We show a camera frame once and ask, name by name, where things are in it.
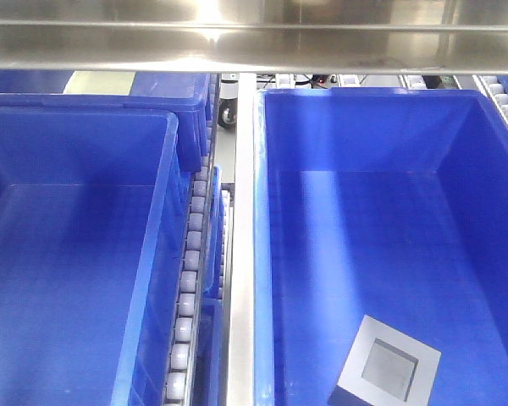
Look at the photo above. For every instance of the blue bin at left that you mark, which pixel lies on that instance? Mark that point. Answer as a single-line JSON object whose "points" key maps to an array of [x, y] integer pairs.
{"points": [[92, 216]]}

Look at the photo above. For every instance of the large blue target bin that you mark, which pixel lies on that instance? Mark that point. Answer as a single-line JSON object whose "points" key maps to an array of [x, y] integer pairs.
{"points": [[386, 204]]}

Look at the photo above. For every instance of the steel divider rail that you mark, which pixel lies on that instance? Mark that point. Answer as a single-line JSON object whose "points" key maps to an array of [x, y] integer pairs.
{"points": [[240, 367]]}

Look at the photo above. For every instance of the white roller conveyor track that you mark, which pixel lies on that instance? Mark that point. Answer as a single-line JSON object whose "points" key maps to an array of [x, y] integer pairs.
{"points": [[180, 375]]}

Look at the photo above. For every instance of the stainless steel shelf beam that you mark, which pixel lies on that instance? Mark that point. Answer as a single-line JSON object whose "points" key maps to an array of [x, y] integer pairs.
{"points": [[343, 37]]}

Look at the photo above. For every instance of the white roller track right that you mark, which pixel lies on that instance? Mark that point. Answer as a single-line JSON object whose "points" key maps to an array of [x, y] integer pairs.
{"points": [[491, 87]]}

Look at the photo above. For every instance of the black caster wheel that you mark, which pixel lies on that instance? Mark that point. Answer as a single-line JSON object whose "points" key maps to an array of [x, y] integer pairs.
{"points": [[227, 113]]}

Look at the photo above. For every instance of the gray hollow cube base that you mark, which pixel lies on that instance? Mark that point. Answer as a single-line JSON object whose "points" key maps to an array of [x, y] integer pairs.
{"points": [[386, 367]]}

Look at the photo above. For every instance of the blue bin behind left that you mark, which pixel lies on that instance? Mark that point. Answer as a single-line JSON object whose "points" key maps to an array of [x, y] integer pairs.
{"points": [[187, 95]]}

